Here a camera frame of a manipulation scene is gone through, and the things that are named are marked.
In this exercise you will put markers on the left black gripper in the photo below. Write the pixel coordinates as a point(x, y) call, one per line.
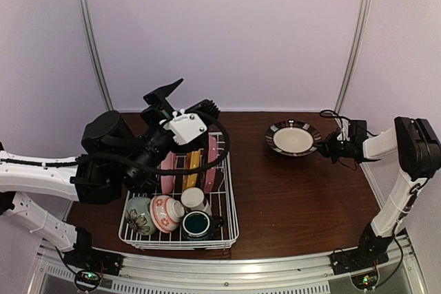
point(156, 98)

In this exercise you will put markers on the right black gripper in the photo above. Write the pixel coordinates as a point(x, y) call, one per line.
point(327, 147)

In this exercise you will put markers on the black striped plate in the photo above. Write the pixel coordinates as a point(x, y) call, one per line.
point(292, 138)

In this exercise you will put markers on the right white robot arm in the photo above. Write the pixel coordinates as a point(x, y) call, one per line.
point(418, 149)

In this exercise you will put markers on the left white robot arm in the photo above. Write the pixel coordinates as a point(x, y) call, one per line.
point(114, 159)

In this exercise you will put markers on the white cup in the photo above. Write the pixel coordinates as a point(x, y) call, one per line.
point(193, 199)

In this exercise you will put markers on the pink patterned white bowl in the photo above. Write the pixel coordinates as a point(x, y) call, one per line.
point(166, 213)

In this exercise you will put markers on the green floral cup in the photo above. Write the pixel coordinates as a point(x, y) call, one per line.
point(137, 215)

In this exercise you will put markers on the dark teal mug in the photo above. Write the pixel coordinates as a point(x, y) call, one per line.
point(200, 226)

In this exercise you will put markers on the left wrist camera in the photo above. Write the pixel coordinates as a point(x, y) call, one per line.
point(185, 127)

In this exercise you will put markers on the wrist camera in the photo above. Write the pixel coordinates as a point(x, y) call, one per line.
point(353, 131)
point(185, 127)

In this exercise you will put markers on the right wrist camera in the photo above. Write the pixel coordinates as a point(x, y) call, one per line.
point(353, 131)

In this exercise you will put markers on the white wire dish rack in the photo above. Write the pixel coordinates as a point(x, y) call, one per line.
point(216, 183)

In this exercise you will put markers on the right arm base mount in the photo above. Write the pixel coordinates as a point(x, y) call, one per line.
point(363, 260)

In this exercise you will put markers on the left aluminium frame post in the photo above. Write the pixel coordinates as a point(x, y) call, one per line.
point(94, 54)

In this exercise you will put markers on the aluminium frame post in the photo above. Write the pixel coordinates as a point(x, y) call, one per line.
point(94, 54)
point(361, 22)

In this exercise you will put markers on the aluminium front rail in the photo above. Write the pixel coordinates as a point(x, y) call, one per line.
point(297, 274)

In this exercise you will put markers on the right aluminium frame post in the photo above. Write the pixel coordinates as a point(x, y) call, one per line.
point(361, 22)

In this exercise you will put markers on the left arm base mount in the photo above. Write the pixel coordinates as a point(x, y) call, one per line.
point(89, 265)

